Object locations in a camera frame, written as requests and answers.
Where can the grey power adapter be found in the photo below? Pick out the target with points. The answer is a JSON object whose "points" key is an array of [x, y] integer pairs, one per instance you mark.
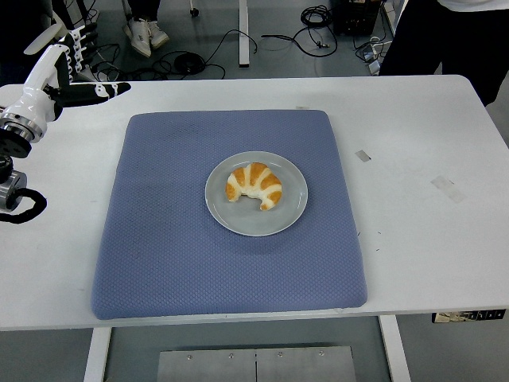
{"points": [[374, 67]]}

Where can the blue quilted mat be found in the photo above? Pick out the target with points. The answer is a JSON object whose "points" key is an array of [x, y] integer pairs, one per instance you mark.
{"points": [[167, 238]]}

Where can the person with black shoes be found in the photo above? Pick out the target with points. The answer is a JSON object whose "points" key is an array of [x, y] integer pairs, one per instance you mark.
{"points": [[449, 36]]}

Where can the golden croissant bread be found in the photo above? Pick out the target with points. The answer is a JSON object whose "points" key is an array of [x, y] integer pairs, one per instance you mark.
{"points": [[258, 179]]}

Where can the person with white shoes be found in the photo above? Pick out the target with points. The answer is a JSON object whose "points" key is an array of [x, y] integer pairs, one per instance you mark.
{"points": [[141, 33]]}

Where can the table height control panel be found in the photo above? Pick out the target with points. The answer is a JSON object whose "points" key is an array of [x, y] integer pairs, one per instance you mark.
{"points": [[469, 316]]}

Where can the small grey tape piece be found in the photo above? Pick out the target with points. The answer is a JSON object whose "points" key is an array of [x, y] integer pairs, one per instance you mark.
{"points": [[363, 156]]}

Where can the white background table leg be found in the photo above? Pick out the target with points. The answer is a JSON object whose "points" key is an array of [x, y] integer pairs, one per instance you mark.
{"points": [[243, 36]]}

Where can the black equipment box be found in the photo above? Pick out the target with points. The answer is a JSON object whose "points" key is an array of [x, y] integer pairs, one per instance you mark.
{"points": [[356, 18]]}

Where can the grey round plate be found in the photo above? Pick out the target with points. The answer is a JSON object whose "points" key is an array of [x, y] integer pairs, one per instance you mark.
{"points": [[254, 221]]}

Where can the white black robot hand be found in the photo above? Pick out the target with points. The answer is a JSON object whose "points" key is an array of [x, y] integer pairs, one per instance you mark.
{"points": [[33, 99]]}

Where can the grey metal plate with screws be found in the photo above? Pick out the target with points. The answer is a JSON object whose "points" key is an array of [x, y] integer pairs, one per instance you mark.
{"points": [[254, 366]]}

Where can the white office chair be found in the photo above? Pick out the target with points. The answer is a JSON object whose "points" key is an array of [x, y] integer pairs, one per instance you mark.
{"points": [[43, 37]]}

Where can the large grey tape piece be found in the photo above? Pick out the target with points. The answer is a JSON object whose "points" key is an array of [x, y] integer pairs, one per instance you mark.
{"points": [[447, 189]]}

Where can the black caster wheel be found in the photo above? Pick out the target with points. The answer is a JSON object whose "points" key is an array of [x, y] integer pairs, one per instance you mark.
{"points": [[195, 12]]}

